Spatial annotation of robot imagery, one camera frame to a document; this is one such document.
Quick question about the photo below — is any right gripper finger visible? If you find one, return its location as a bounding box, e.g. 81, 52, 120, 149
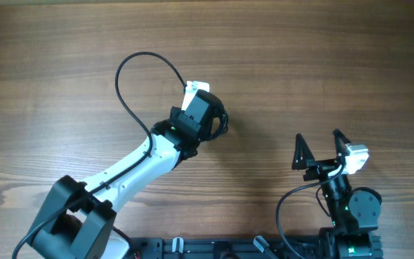
292, 133, 316, 171
333, 129, 351, 157

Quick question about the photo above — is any black USB cable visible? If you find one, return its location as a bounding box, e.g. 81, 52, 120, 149
205, 102, 230, 142

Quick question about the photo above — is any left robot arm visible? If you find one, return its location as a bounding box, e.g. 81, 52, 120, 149
20, 90, 224, 258

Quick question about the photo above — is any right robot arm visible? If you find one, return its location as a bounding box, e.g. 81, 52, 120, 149
292, 129, 384, 258

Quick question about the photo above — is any right camera cable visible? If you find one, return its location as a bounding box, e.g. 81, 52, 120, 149
275, 163, 346, 259

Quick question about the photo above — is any camera cable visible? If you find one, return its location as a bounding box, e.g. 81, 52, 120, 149
11, 51, 188, 259
275, 163, 346, 259

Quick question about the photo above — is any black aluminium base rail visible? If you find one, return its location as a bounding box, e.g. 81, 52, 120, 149
120, 235, 384, 259

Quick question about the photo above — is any left camera cable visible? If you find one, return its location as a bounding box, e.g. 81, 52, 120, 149
11, 51, 188, 259

